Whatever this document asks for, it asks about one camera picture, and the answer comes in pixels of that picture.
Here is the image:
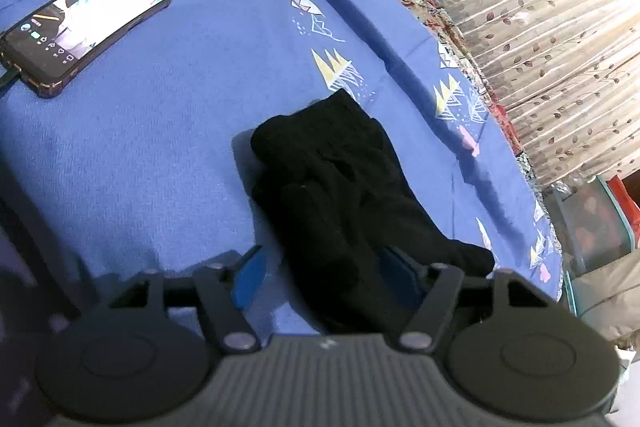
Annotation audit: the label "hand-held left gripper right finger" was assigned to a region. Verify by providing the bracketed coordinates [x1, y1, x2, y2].
[378, 246, 558, 353]

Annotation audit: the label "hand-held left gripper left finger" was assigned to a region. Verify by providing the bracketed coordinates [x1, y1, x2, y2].
[102, 245, 267, 354]

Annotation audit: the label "black pants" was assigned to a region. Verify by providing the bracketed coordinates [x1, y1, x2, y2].
[249, 89, 496, 334]

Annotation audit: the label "black smartphone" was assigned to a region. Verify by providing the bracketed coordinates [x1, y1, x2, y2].
[0, 0, 172, 100]

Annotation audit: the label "beige leaf-print curtain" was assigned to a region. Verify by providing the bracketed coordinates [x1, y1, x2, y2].
[382, 0, 640, 185]

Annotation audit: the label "blue printed bedsheet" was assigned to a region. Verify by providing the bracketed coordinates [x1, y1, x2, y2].
[0, 0, 565, 335]

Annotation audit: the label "clear plastic storage box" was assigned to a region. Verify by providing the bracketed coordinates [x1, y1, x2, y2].
[550, 174, 638, 278]

